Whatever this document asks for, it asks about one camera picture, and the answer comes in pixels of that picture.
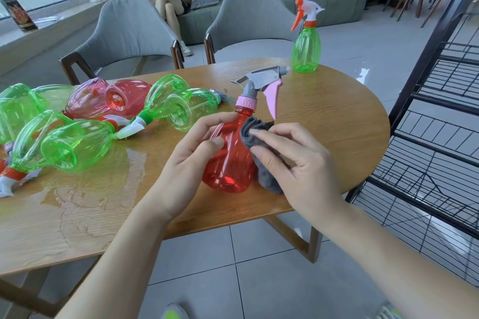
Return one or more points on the person's left hand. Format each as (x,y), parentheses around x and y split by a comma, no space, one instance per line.
(183,173)

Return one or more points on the person's right hand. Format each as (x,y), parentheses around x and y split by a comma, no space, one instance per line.
(310,176)

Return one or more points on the person's left thumb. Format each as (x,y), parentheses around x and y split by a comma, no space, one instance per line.
(205,152)

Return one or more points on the person's right thumb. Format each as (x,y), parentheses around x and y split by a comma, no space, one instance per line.
(265,156)

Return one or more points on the person's right middle finger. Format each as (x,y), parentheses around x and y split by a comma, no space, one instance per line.
(290,127)

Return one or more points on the grey cloth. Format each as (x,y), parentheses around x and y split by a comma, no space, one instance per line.
(267,180)

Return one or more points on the red spray bottle pink trigger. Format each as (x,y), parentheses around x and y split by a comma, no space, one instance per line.
(232,169)

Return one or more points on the person's right forearm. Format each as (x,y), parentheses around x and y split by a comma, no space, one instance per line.
(393,266)

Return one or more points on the person's left forearm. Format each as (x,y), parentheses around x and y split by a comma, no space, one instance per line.
(119,266)

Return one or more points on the green spray bottle orange trigger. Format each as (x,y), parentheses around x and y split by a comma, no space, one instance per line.
(306,49)

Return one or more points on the grey armchair wooden legs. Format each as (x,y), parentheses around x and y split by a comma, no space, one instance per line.
(250,19)
(127,31)

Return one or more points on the pile of lying spray bottles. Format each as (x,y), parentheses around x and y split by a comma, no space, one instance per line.
(78,143)

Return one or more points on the green sofa leaf-print back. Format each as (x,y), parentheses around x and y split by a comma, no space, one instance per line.
(336,4)

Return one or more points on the grey cushion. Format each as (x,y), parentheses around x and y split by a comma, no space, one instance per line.
(204,1)

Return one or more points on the person's right shoe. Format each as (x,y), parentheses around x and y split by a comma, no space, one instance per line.
(389,312)

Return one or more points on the dark printed box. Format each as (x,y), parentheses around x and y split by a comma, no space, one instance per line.
(18,14)

